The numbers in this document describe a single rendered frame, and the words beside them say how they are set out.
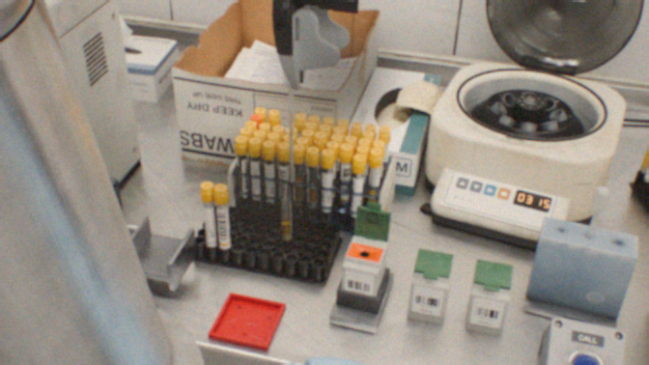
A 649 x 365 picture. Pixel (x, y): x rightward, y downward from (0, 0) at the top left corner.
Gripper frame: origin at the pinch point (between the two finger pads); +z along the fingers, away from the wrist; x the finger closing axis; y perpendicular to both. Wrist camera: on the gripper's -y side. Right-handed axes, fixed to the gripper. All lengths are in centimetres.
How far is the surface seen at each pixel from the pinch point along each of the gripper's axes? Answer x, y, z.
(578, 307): 0.8, 33.3, 25.3
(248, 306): -7.5, -3.2, 26.5
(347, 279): -5.5, 7.8, 21.5
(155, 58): 38, -34, 21
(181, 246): -5.9, -11.6, 20.7
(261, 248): 0.2, -4.1, 24.4
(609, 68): 53, 39, 20
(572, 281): 0.9, 31.9, 21.8
